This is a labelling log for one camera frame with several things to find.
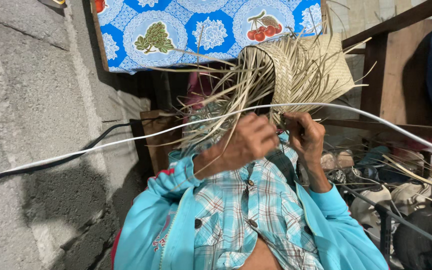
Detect person's right hand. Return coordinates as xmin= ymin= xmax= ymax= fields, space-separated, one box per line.
xmin=283 ymin=111 xmax=328 ymax=166

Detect person's left hand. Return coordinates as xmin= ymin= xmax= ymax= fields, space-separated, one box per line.
xmin=193 ymin=112 xmax=281 ymax=181

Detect half-woven palm leaf basket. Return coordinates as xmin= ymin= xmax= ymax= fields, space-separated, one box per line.
xmin=146 ymin=15 xmax=377 ymax=158

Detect pink cloth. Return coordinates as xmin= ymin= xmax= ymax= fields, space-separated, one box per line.
xmin=184 ymin=71 xmax=217 ymax=111

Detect turquoise plaid shirt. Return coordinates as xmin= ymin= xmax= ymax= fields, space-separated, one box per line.
xmin=193 ymin=148 xmax=325 ymax=270

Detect brown wooden board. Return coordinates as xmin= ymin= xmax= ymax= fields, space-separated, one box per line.
xmin=139 ymin=110 xmax=184 ymax=175

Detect blue fruit-print tablecloth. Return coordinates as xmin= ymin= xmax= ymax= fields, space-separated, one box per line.
xmin=94 ymin=0 xmax=323 ymax=74

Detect shoe rack with shoes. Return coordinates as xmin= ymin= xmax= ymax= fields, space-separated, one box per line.
xmin=319 ymin=140 xmax=432 ymax=270

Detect loose palm leaf strips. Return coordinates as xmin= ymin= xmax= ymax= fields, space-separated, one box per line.
xmin=379 ymin=152 xmax=432 ymax=214

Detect turquoise jacket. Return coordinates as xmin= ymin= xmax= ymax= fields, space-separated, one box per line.
xmin=111 ymin=148 xmax=389 ymax=270

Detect dark wooden frame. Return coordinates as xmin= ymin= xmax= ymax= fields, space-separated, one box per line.
xmin=313 ymin=0 xmax=432 ymax=142

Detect white cable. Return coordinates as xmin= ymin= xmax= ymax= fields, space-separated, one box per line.
xmin=0 ymin=102 xmax=432 ymax=187

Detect black cable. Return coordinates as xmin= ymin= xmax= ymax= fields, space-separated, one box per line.
xmin=0 ymin=118 xmax=157 ymax=192

